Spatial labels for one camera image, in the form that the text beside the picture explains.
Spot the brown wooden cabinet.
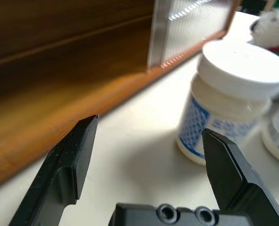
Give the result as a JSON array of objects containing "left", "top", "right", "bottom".
[{"left": 0, "top": 0, "right": 243, "bottom": 194}]

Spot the white plush snowman toy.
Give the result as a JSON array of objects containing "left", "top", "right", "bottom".
[{"left": 249, "top": 4, "right": 279, "bottom": 66}]

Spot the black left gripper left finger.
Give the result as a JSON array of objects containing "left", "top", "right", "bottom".
[{"left": 8, "top": 114, "right": 99, "bottom": 226}]

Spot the ribbed clear sliding door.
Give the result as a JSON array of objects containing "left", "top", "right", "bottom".
[{"left": 148, "top": 0, "right": 237, "bottom": 71}]

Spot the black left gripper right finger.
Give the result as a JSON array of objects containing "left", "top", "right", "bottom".
[{"left": 201, "top": 128, "right": 279, "bottom": 226}]

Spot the white bottle blue label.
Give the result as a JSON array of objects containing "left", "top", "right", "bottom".
[
  {"left": 176, "top": 40, "right": 279, "bottom": 165},
  {"left": 261, "top": 93, "right": 279, "bottom": 167}
]

